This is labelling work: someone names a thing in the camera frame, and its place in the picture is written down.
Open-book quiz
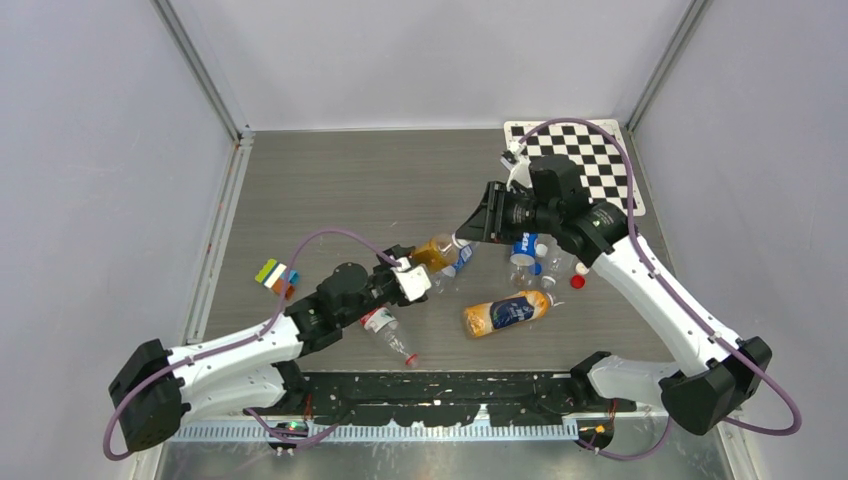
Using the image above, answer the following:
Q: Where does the red label water bottle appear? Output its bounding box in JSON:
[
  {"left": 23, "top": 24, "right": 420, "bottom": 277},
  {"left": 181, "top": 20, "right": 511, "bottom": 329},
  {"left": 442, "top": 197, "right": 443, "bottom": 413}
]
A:
[{"left": 359, "top": 306, "right": 419, "bottom": 368}]

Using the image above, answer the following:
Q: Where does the upright Pepsi bottle blue label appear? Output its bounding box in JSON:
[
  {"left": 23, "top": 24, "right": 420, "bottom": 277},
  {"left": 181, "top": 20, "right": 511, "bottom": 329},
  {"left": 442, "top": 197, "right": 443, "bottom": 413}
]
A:
[{"left": 509, "top": 233, "right": 538, "bottom": 289}]

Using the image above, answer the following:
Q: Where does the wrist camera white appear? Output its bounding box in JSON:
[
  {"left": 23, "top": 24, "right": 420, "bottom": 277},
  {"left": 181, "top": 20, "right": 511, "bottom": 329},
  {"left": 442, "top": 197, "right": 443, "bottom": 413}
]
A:
[
  {"left": 392, "top": 265, "right": 432, "bottom": 302},
  {"left": 501, "top": 150, "right": 532, "bottom": 192}
]

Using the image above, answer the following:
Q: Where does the checkerboard calibration mat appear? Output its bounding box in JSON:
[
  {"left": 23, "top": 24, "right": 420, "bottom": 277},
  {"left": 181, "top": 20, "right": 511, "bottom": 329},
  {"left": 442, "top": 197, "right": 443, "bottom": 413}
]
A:
[{"left": 503, "top": 119, "right": 647, "bottom": 217}]

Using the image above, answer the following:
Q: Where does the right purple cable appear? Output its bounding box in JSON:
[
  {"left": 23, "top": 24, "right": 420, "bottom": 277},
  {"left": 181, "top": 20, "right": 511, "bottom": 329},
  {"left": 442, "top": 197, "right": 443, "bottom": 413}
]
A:
[{"left": 516, "top": 117, "right": 803, "bottom": 463}]

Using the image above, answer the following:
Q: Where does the clear empty plastic bottle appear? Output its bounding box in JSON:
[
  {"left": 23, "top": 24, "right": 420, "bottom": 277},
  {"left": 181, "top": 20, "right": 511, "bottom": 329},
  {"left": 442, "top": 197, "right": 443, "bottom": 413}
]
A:
[{"left": 539, "top": 235, "right": 575, "bottom": 291}]

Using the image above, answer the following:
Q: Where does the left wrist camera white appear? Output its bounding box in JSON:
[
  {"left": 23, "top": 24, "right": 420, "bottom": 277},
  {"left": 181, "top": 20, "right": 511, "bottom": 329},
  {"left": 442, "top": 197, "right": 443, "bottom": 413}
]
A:
[{"left": 392, "top": 265, "right": 432, "bottom": 302}]

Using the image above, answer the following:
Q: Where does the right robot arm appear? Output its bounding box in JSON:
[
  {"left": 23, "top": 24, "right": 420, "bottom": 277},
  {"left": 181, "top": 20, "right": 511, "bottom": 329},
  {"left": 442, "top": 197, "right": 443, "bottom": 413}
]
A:
[{"left": 457, "top": 155, "right": 772, "bottom": 435}]

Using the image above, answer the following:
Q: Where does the crushed Pepsi bottle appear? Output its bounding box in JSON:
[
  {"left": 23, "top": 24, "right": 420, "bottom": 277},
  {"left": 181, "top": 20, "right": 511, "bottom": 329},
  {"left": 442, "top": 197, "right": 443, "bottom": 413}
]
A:
[{"left": 431, "top": 240, "right": 479, "bottom": 294}]

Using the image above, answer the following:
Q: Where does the aluminium slotted rail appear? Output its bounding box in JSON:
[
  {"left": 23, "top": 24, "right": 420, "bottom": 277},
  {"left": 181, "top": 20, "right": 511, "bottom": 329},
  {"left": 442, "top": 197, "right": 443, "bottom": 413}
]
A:
[{"left": 171, "top": 419, "right": 579, "bottom": 443}]

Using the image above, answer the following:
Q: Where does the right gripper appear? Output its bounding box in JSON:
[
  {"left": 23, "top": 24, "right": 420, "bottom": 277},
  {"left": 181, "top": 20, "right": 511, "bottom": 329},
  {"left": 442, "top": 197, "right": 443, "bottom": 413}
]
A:
[{"left": 455, "top": 181, "right": 558, "bottom": 247}]

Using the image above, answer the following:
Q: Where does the orange blue label bottle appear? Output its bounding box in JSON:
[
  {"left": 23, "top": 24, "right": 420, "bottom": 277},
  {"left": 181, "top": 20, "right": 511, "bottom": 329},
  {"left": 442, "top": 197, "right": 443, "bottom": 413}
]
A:
[{"left": 461, "top": 290, "right": 555, "bottom": 338}]

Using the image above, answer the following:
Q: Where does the colourful toy brick stack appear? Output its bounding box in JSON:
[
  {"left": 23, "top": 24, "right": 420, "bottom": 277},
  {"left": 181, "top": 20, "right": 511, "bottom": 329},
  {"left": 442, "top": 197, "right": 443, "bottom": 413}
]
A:
[{"left": 255, "top": 258, "right": 300, "bottom": 299}]

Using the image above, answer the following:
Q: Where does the red bottle cap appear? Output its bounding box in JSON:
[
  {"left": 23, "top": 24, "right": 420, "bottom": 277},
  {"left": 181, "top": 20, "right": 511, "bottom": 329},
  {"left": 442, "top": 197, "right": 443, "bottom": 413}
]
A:
[{"left": 570, "top": 274, "right": 586, "bottom": 289}]

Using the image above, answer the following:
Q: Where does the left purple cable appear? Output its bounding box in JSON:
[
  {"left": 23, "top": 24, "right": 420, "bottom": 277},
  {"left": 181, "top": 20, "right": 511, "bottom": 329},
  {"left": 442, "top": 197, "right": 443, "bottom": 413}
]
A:
[{"left": 102, "top": 228, "right": 402, "bottom": 462}]

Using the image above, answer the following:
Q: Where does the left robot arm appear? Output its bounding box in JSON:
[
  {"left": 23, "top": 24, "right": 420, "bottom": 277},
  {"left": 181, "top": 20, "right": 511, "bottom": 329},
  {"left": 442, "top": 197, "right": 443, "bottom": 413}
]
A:
[{"left": 103, "top": 247, "right": 432, "bottom": 460}]

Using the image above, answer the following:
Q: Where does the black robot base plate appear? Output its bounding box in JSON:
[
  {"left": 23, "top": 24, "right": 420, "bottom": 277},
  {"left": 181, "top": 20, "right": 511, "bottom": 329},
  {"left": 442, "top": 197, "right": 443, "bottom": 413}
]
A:
[{"left": 255, "top": 371, "right": 612, "bottom": 427}]

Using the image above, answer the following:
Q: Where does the purple cable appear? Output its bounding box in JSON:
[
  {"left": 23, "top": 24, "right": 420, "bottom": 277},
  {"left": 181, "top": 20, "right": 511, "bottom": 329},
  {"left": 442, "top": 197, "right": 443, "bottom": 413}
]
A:
[
  {"left": 516, "top": 117, "right": 803, "bottom": 463},
  {"left": 102, "top": 228, "right": 402, "bottom": 462}
]

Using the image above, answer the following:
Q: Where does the yellow red label bottle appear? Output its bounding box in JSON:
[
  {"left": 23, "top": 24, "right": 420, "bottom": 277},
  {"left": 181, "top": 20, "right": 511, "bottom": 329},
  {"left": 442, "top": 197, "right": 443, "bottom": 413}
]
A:
[{"left": 411, "top": 234, "right": 464, "bottom": 273}]

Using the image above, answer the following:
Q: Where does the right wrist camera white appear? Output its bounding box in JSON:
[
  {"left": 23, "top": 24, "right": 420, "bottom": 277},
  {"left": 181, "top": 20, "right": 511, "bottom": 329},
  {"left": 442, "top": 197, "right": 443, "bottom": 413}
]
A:
[{"left": 501, "top": 150, "right": 532, "bottom": 192}]

